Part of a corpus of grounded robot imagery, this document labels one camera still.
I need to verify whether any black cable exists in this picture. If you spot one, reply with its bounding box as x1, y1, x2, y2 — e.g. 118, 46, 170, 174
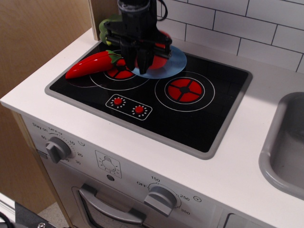
156, 0, 169, 21

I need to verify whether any grey temperature knob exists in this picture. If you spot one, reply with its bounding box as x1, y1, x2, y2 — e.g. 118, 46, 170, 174
144, 185, 177, 217

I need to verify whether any green toy bell pepper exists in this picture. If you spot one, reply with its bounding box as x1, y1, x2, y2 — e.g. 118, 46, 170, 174
99, 14, 122, 46

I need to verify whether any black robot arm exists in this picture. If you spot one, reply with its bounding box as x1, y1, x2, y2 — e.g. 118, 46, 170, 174
100, 0, 172, 74

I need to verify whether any red plastic cup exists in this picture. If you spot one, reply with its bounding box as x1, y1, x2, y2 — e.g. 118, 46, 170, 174
135, 30, 172, 69

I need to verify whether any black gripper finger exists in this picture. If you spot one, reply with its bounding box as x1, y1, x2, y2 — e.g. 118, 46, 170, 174
120, 40, 138, 70
137, 46, 154, 74

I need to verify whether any black toy stovetop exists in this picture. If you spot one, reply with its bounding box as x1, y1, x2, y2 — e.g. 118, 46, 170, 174
45, 54, 252, 160

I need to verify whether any red toy chili pepper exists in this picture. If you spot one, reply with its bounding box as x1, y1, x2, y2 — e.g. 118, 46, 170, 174
65, 50, 122, 79

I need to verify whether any grey timer knob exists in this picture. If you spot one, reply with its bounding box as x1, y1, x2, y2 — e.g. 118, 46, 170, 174
46, 137, 71, 163

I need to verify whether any blue plastic plate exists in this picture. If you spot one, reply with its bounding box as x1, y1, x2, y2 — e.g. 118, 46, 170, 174
131, 46, 187, 79

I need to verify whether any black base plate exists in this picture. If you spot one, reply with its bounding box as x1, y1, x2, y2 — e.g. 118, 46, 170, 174
0, 202, 56, 228

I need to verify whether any grey toy sink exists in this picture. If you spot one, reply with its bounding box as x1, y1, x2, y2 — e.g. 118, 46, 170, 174
259, 92, 304, 200

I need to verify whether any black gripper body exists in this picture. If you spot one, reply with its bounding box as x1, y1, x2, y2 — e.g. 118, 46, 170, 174
104, 6, 162, 50

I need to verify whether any grey oven door handle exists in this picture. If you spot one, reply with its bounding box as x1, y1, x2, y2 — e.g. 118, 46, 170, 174
79, 184, 146, 226

